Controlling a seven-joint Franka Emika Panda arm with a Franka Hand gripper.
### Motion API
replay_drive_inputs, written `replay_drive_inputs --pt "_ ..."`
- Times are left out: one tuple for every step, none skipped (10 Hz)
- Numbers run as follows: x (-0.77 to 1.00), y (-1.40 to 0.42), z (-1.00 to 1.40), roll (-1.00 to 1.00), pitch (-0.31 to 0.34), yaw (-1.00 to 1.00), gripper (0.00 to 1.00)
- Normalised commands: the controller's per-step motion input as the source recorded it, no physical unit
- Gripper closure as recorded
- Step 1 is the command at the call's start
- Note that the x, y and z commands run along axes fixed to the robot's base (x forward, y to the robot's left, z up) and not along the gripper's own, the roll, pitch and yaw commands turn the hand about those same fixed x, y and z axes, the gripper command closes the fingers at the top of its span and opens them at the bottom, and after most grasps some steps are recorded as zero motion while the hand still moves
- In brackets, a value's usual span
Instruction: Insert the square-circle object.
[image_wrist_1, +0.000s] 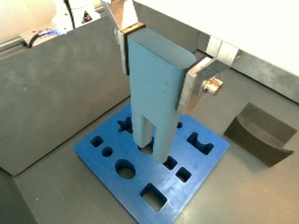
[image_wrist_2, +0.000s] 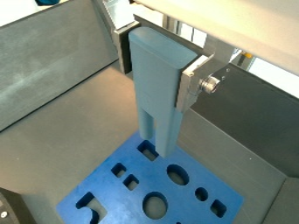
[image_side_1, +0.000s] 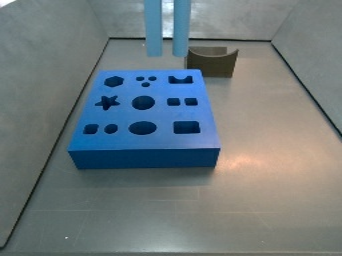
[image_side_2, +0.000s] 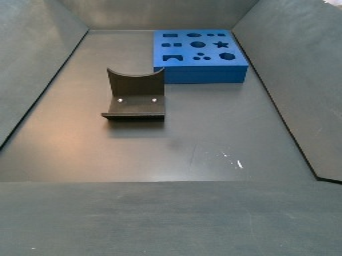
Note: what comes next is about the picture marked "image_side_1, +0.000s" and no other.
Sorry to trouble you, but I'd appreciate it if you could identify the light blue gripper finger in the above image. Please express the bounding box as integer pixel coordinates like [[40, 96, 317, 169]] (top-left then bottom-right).
[[173, 0, 191, 57], [144, 0, 163, 57]]

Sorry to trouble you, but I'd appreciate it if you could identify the dark brown curved block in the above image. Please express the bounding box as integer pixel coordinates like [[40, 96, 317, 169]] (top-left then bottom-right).
[[185, 46, 239, 78]]

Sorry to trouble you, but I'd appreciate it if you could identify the blue shape sorter block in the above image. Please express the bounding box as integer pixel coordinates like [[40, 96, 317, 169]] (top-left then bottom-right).
[[68, 69, 221, 169]]

